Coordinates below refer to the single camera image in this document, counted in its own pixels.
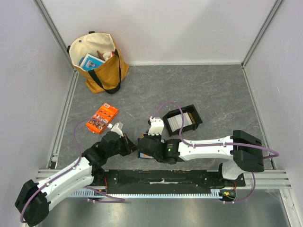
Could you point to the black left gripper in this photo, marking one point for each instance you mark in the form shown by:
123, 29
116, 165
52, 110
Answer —
129, 144

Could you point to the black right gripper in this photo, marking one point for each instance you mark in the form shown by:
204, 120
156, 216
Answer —
142, 146

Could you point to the black leather card holder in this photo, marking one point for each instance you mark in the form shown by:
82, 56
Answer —
146, 146

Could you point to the black plastic card tray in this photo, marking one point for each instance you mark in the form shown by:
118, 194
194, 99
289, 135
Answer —
194, 115

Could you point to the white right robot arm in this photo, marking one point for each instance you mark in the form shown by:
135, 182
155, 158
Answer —
241, 151

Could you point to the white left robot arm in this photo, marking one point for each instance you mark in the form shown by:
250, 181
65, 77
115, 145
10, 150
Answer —
36, 200

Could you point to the white credit card stack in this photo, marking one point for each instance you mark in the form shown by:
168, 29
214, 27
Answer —
175, 122

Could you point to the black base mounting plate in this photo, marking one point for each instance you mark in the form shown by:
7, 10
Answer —
206, 178

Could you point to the orange printed box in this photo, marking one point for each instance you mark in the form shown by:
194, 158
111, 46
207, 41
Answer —
106, 113

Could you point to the blue book in bag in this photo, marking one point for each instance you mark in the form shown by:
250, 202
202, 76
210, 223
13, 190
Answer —
90, 62

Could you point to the mustard tote bag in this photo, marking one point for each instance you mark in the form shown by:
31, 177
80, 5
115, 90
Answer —
107, 77

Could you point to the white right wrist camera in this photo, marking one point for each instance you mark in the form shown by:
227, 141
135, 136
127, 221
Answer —
156, 126

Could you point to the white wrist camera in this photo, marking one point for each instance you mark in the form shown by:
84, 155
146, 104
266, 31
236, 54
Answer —
117, 128
156, 126

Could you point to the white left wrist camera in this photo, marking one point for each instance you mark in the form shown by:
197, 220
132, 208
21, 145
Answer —
117, 128

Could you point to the grey slotted cable duct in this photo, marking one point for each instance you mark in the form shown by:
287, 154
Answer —
86, 193

